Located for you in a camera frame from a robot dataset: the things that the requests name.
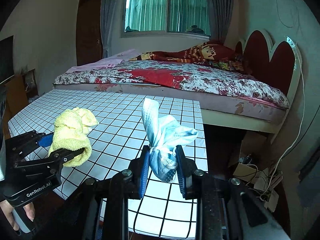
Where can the wall mounted television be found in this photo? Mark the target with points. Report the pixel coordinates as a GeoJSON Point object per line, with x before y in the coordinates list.
{"type": "Point", "coordinates": [6, 58]}

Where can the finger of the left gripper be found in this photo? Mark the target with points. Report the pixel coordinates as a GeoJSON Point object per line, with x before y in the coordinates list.
{"type": "Point", "coordinates": [26, 143]}
{"type": "Point", "coordinates": [58, 158]}

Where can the white grid tablecloth table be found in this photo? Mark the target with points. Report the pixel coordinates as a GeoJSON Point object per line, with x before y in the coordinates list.
{"type": "Point", "coordinates": [117, 139]}

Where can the pink bed sheet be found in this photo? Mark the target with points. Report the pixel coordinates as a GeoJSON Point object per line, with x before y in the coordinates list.
{"type": "Point", "coordinates": [108, 62]}

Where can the person's left hand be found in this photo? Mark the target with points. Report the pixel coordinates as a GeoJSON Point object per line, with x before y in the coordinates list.
{"type": "Point", "coordinates": [7, 210]}

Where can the wooden cabinet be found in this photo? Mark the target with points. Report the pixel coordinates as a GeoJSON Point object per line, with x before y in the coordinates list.
{"type": "Point", "coordinates": [20, 90]}

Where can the yellow towel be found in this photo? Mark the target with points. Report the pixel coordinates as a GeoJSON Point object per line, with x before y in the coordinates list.
{"type": "Point", "coordinates": [71, 128]}

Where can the light blue face mask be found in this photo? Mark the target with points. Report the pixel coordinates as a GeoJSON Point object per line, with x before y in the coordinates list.
{"type": "Point", "coordinates": [164, 135]}

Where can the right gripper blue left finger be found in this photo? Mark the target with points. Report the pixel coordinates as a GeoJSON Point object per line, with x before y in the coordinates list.
{"type": "Point", "coordinates": [139, 176]}

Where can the dark wooden door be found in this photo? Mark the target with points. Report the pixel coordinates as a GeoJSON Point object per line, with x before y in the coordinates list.
{"type": "Point", "coordinates": [88, 37]}

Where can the bed with floral quilt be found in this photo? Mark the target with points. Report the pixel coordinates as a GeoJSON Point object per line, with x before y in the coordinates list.
{"type": "Point", "coordinates": [230, 93]}

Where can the window with green curtain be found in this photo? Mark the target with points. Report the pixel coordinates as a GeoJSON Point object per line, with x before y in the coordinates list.
{"type": "Point", "coordinates": [167, 16]}

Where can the cardboard box under bed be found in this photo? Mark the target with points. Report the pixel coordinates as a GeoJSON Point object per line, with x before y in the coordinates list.
{"type": "Point", "coordinates": [248, 173]}

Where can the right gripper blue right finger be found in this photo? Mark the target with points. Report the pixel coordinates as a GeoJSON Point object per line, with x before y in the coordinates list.
{"type": "Point", "coordinates": [185, 174]}

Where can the red patterned blanket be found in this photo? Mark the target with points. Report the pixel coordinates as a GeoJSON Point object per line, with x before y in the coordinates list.
{"type": "Point", "coordinates": [211, 54]}

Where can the red heart-shaped headboard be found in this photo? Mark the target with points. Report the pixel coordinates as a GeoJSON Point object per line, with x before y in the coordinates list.
{"type": "Point", "coordinates": [275, 64]}

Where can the grey window curtain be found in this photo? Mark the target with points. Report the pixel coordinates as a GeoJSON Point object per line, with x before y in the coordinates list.
{"type": "Point", "coordinates": [220, 14]}

